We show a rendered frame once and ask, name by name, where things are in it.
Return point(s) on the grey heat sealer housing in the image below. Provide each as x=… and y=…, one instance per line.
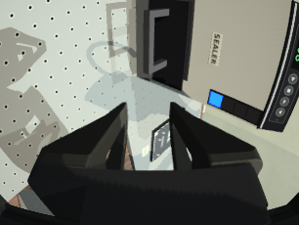
x=239, y=57

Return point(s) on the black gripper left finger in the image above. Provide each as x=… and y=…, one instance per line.
x=90, y=144

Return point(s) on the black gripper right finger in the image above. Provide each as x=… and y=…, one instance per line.
x=209, y=146

